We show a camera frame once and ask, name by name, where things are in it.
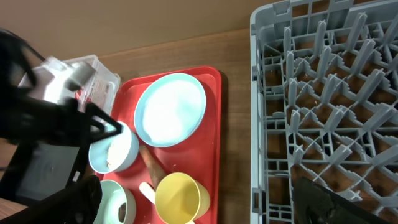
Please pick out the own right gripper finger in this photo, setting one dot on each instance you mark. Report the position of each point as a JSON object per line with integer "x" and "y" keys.
{"x": 316, "y": 204}

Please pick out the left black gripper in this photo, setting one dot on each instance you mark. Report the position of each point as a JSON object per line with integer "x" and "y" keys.
{"x": 30, "y": 119}

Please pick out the light blue bowl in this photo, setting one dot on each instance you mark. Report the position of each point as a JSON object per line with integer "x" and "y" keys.
{"x": 116, "y": 153}

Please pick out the mint green bowl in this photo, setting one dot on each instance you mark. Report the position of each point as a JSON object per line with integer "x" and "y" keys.
{"x": 113, "y": 196}

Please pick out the brown food lump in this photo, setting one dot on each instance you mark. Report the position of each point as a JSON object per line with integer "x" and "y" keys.
{"x": 122, "y": 212}

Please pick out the yellow plastic cup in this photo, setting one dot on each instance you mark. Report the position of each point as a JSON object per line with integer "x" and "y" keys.
{"x": 180, "y": 199}

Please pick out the red snack wrapper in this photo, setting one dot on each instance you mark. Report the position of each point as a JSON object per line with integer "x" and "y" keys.
{"x": 82, "y": 96}

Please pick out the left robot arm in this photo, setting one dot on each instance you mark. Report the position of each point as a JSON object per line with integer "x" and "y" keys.
{"x": 17, "y": 77}

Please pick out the black waste tray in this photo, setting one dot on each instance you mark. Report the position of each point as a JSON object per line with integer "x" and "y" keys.
{"x": 39, "y": 170}

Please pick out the grey dishwasher rack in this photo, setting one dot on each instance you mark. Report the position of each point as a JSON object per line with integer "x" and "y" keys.
{"x": 323, "y": 105}

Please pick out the white plastic spoon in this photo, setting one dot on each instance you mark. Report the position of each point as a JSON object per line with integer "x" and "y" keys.
{"x": 147, "y": 191}

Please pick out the clear plastic storage box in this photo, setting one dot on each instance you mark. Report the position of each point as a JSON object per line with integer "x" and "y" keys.
{"x": 102, "y": 86}

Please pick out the light blue plate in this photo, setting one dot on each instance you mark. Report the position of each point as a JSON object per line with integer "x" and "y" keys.
{"x": 170, "y": 110}

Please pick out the red plastic tray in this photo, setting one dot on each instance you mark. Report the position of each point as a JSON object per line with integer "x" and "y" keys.
{"x": 197, "y": 156}

